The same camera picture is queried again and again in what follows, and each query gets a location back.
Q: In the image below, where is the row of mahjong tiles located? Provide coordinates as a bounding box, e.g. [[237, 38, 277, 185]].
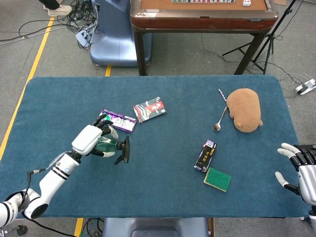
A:
[[172, 0, 236, 4]]

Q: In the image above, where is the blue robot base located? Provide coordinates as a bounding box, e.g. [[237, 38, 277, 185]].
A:
[[89, 0, 153, 67]]

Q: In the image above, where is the metal spoon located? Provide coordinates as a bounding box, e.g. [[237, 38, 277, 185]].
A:
[[212, 106, 228, 132]]

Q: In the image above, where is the brown mahjong table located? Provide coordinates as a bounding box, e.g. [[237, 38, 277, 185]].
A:
[[130, 0, 279, 76]]

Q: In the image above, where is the white floor cable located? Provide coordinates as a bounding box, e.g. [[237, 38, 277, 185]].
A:
[[280, 73, 316, 93]]

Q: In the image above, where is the black snack packet gold print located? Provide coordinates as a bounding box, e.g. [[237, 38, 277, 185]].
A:
[[194, 139, 218, 173]]

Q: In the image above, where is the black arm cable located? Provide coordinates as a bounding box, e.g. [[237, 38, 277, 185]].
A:
[[21, 168, 83, 237]]

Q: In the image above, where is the black cable bundle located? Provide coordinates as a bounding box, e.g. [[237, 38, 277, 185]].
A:
[[66, 0, 99, 50]]

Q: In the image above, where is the brown plush toy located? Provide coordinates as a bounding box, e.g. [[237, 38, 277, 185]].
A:
[[226, 88, 264, 133]]

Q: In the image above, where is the white power strip black plug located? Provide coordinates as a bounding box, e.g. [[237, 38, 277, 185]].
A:
[[295, 79, 316, 96]]

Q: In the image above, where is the black trouser leg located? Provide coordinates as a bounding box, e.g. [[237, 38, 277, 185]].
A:
[[39, 0, 64, 10]]

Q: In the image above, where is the purple snack packet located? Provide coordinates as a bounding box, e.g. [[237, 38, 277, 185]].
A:
[[99, 108, 137, 134]]

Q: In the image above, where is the beige shoe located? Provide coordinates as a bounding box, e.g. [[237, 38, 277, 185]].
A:
[[47, 4, 73, 17]]

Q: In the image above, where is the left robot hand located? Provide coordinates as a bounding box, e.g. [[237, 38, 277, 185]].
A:
[[71, 114, 119, 158]]

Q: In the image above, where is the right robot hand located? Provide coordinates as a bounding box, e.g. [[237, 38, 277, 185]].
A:
[[275, 142, 316, 205]]

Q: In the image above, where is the green spray bottle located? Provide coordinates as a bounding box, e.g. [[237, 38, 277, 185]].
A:
[[94, 134, 131, 165]]

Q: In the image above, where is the black tripod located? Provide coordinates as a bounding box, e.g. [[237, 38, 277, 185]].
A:
[[222, 0, 297, 75]]

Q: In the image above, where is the blue table cloth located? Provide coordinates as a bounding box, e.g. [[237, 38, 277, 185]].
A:
[[0, 75, 312, 219]]

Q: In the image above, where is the white power strip with cables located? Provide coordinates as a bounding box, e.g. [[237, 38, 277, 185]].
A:
[[75, 26, 96, 47]]

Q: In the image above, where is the black caster wheel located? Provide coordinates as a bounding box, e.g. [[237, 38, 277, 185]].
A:
[[16, 224, 28, 237]]

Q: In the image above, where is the green yellow sponge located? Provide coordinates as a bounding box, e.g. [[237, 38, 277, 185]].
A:
[[203, 167, 232, 193]]

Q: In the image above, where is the grey robot torso base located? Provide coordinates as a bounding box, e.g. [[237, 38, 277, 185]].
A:
[[101, 217, 215, 237]]

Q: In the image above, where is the red black white snack packet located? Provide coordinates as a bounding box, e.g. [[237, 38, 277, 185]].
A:
[[132, 96, 167, 123]]

